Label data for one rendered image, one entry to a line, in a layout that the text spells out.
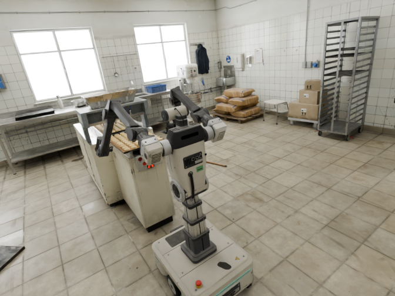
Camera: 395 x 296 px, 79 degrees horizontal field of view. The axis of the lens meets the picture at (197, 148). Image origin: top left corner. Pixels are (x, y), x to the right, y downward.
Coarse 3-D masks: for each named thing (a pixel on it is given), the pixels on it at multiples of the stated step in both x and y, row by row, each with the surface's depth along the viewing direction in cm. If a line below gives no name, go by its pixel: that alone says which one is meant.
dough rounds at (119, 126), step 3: (117, 120) 306; (114, 123) 293; (117, 123) 291; (120, 123) 291; (96, 126) 293; (99, 126) 287; (102, 126) 292; (114, 126) 279; (117, 126) 280; (120, 126) 276; (123, 126) 282; (99, 129) 280; (102, 129) 273; (114, 129) 272; (117, 129) 265; (120, 129) 271; (123, 129) 266; (102, 132) 267
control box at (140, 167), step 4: (136, 156) 207; (140, 156) 207; (136, 160) 206; (144, 160) 210; (136, 164) 207; (140, 164) 209; (156, 164) 218; (136, 168) 210; (140, 168) 210; (144, 168) 212; (148, 168) 214
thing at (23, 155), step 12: (132, 84) 531; (144, 96) 511; (156, 96) 531; (36, 108) 466; (48, 108) 477; (72, 108) 468; (0, 120) 429; (12, 120) 415; (24, 120) 404; (36, 120) 417; (156, 120) 568; (0, 144) 396; (48, 144) 483; (60, 144) 474; (72, 144) 465; (12, 156) 438; (24, 156) 431; (36, 156) 432; (12, 168) 413
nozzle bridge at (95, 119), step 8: (120, 104) 264; (128, 104) 262; (136, 104) 275; (144, 104) 271; (80, 112) 244; (88, 112) 241; (96, 112) 254; (128, 112) 272; (136, 112) 278; (144, 112) 278; (80, 120) 256; (88, 120) 251; (96, 120) 256; (104, 120) 256; (144, 120) 290; (88, 136) 257
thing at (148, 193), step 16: (112, 144) 246; (128, 160) 207; (128, 176) 226; (144, 176) 217; (160, 176) 227; (128, 192) 249; (144, 192) 221; (160, 192) 231; (144, 208) 226; (160, 208) 236; (144, 224) 231; (160, 224) 245
